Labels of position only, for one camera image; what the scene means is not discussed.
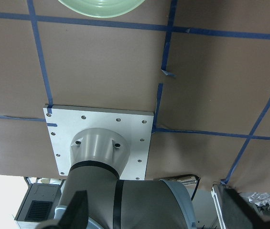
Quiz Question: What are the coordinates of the light green plate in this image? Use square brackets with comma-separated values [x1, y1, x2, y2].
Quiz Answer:
[59, 0, 144, 18]

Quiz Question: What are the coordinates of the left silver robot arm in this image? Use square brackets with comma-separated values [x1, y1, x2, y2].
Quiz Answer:
[38, 128, 196, 229]

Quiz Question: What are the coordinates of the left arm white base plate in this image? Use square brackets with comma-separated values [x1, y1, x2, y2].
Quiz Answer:
[43, 105, 154, 180]

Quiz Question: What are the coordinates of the white crumpled paper bag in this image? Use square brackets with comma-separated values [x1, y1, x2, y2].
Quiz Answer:
[239, 192, 270, 210]

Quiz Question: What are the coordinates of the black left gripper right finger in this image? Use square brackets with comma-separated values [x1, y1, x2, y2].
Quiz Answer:
[221, 186, 270, 229]

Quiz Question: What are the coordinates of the grey control box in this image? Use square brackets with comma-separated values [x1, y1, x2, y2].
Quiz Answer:
[15, 183, 62, 222]

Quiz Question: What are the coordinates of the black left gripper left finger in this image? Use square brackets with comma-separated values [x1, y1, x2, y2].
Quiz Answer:
[38, 190, 88, 229]

